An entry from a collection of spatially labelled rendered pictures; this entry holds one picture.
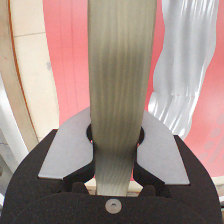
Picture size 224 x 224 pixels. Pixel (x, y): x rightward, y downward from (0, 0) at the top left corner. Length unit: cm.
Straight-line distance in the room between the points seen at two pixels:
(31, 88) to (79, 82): 7
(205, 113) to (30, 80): 26
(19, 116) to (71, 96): 8
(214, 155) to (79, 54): 31
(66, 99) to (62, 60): 5
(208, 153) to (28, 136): 33
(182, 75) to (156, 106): 5
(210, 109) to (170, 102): 7
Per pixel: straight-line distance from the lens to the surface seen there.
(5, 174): 32
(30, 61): 20
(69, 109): 20
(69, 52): 17
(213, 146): 30
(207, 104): 23
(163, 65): 17
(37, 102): 22
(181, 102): 20
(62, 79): 19
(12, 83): 20
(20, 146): 24
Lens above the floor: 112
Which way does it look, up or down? 60 degrees down
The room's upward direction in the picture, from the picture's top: 175 degrees counter-clockwise
